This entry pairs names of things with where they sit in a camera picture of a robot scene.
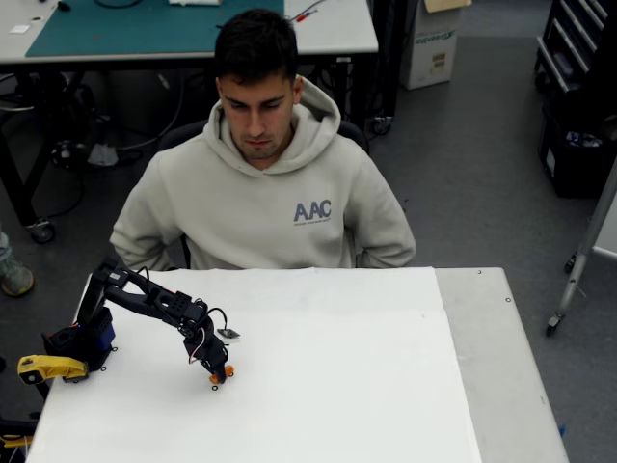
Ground standing person in white shirt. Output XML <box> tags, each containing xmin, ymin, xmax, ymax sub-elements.
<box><xmin>0</xmin><ymin>231</ymin><xmax>36</xmax><ymax>297</ymax></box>

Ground black drawer cart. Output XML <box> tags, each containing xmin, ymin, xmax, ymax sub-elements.
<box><xmin>533</xmin><ymin>0</ymin><xmax>617</xmax><ymax>95</ymax></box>

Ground yellow clamp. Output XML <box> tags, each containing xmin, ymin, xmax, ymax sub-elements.
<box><xmin>17</xmin><ymin>355</ymin><xmax>91</xmax><ymax>386</ymax></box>

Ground white plastic bag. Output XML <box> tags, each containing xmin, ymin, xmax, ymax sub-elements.
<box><xmin>88</xmin><ymin>143</ymin><xmax>120</xmax><ymax>168</ymax></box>

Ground grey wheeled metal stand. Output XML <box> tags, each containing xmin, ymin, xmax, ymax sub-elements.
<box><xmin>546</xmin><ymin>158</ymin><xmax>617</xmax><ymax>338</ymax></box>

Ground small orange object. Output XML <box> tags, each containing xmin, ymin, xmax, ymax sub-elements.
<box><xmin>208</xmin><ymin>365</ymin><xmax>236</xmax><ymax>388</ymax></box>

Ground red tipped wires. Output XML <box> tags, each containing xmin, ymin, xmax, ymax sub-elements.
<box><xmin>288</xmin><ymin>0</ymin><xmax>332</xmax><ymax>24</ymax></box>

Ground black storage bin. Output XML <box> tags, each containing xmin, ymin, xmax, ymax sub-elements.
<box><xmin>538</xmin><ymin>103</ymin><xmax>617</xmax><ymax>199</ymax></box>

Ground black yellow clamp handle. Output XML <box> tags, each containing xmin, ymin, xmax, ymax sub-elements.
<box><xmin>0</xmin><ymin>417</ymin><xmax>40</xmax><ymax>450</ymax></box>

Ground white table sheet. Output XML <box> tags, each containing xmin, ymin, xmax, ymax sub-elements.
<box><xmin>26</xmin><ymin>267</ymin><xmax>483</xmax><ymax>463</ymax></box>

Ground seated man in beige hoodie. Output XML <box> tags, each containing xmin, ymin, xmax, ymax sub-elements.
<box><xmin>109</xmin><ymin>8</ymin><xmax>417</xmax><ymax>271</ymax></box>

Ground teal cutting mat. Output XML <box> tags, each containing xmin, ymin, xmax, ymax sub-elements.
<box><xmin>26</xmin><ymin>0</ymin><xmax>285</xmax><ymax>58</ymax></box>

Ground white cardboard box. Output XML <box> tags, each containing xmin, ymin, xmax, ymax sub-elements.
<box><xmin>398</xmin><ymin>0</ymin><xmax>462</xmax><ymax>91</ymax></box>

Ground white red servo wire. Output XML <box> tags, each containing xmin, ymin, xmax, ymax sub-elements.
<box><xmin>189</xmin><ymin>327</ymin><xmax>209</xmax><ymax>366</ymax></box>

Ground white workbench with black legs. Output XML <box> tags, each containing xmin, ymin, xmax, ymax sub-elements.
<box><xmin>0</xmin><ymin>0</ymin><xmax>401</xmax><ymax>245</ymax></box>

